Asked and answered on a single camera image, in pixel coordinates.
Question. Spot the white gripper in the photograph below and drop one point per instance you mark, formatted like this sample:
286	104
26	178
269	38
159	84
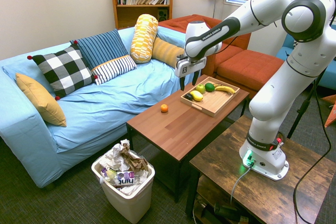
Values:
187	68

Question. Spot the orange tangerine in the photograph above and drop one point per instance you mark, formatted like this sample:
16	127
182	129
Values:
164	108

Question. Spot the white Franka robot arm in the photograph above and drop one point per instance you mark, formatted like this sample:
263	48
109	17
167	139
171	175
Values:
275	98

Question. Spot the wooden serving tray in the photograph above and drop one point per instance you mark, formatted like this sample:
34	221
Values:
215	103

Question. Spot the green apple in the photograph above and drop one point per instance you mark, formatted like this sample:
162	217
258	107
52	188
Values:
200	88

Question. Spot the dark avocado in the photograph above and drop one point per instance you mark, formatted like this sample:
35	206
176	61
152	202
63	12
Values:
188	97

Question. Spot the yellow lemon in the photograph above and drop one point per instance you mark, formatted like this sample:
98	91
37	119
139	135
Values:
196	95

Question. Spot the dark green lime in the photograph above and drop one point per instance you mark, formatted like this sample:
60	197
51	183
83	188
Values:
209	87

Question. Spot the mustard striped pillow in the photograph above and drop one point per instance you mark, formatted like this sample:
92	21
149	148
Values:
166	51

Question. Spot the yellow banana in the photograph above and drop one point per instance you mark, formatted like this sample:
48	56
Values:
225	88

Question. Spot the brown wooden coffee table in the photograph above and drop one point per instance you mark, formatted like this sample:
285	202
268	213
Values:
181	132

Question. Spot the yellow patterned bolster pillow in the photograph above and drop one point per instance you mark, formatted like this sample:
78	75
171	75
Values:
143	39

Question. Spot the orange sectional sofa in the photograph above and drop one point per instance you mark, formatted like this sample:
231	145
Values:
249	64

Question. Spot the small black speaker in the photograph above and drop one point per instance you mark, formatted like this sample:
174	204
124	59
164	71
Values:
162	15

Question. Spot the white navy striped pillow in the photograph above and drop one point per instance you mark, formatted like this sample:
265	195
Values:
115	68

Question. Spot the light blue sofa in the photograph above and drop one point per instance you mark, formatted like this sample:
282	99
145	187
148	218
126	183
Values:
110	103

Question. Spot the wooden bookshelf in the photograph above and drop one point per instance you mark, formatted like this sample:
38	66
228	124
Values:
131	15

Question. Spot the blue striped pillow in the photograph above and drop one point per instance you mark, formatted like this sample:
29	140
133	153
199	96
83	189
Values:
102	47

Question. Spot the crumpled brown paper bag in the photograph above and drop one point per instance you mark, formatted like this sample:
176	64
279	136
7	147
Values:
132	162

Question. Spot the crumpled white paper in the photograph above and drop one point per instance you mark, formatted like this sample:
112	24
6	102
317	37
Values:
113	157

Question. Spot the black tripod stand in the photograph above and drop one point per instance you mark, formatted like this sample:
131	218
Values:
302	110

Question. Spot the clear hint water bottle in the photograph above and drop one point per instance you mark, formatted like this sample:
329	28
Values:
123	178

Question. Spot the black white checkered pillow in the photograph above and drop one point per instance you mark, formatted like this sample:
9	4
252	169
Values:
63	69

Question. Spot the rustic dark wood table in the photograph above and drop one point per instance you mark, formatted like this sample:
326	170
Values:
262	192

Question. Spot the cream plastic trash bin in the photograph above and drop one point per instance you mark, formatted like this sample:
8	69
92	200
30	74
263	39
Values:
131	203

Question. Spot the black device under table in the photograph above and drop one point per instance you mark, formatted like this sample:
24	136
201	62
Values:
225	211

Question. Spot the blue armchair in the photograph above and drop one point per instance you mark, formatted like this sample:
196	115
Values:
329	58

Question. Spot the orange triangular floor object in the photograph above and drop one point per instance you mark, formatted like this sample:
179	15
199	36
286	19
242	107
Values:
332	113

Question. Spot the plain mustard pillow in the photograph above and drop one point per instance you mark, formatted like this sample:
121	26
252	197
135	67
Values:
42	100

